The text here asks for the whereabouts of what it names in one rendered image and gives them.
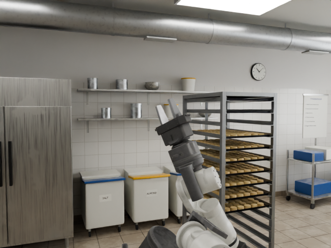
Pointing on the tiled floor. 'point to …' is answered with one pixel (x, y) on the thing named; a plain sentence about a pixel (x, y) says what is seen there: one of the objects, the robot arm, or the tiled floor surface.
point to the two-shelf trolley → (312, 179)
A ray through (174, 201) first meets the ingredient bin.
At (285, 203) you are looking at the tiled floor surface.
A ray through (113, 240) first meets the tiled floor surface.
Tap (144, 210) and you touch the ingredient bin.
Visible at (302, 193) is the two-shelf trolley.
